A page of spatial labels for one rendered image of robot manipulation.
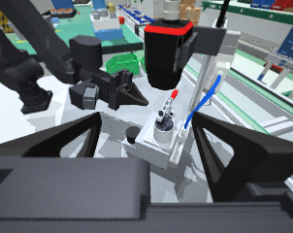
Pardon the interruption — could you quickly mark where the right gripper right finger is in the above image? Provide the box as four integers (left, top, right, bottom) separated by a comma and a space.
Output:
191, 111, 293, 202

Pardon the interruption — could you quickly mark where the green plastic bin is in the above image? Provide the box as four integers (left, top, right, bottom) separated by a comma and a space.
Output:
141, 57, 147, 73
105, 53, 140, 75

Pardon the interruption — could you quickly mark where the grey cylinder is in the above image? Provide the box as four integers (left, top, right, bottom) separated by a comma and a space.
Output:
146, 116, 175, 148

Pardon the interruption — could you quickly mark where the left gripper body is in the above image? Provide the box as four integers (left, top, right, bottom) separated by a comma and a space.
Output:
108, 68, 133, 111

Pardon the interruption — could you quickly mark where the black cable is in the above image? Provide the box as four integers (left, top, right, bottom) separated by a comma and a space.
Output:
216, 0, 230, 28

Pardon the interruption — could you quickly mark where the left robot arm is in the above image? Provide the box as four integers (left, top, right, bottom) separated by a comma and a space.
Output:
0, 0, 110, 115

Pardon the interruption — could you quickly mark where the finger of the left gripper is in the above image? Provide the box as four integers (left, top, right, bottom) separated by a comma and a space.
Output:
116, 91, 148, 106
117, 82, 149, 105

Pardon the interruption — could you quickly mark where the grey flat mat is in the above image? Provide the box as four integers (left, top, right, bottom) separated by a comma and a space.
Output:
60, 64, 234, 203

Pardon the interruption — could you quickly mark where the red push broom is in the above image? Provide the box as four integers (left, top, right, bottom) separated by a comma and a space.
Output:
263, 62, 283, 74

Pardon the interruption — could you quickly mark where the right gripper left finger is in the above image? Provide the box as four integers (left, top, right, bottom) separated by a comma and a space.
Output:
0, 112, 102, 157

